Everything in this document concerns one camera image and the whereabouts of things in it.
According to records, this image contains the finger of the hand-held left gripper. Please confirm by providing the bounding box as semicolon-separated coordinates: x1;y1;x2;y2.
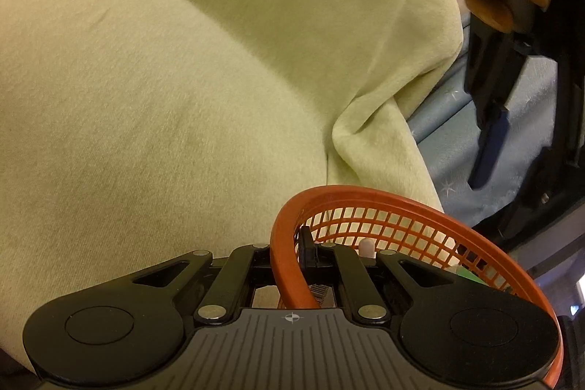
463;13;527;190

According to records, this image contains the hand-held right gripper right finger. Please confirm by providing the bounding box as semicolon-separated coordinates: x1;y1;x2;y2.
297;226;458;324

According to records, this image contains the orange plastic mesh basket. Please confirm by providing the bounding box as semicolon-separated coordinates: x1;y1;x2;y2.
269;185;564;390

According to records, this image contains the yellow-green blanket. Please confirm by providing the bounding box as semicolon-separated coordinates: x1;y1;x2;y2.
0;0;467;372

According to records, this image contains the light blue starred cloth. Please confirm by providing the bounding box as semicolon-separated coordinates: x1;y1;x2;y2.
407;11;563;245

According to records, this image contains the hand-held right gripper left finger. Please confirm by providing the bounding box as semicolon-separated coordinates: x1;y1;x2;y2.
132;243;275;324

